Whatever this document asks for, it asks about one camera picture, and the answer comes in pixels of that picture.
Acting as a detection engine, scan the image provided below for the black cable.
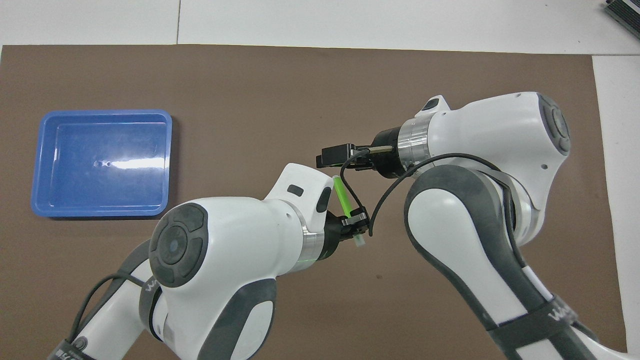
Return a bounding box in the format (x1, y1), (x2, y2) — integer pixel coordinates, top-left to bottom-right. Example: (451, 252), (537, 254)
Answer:
(69, 272), (147, 347)
(338, 145), (507, 238)

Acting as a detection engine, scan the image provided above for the black ribbed device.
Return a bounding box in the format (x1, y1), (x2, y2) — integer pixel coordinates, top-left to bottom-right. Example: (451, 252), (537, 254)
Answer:
(602, 0), (640, 34)

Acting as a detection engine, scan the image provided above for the blue plastic tray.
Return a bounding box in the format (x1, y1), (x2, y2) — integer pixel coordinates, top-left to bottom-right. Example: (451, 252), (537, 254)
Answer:
(30, 109), (173, 219)

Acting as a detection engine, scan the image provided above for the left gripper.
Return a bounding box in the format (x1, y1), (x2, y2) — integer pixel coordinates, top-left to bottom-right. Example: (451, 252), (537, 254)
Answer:
(317, 207), (371, 260)

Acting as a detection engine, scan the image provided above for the green pen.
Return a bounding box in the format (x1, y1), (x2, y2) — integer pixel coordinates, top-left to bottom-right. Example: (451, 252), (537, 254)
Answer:
(332, 174), (367, 248)

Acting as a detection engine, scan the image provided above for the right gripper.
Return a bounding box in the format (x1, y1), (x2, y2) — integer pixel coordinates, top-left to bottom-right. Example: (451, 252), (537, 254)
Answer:
(357, 127), (403, 180)

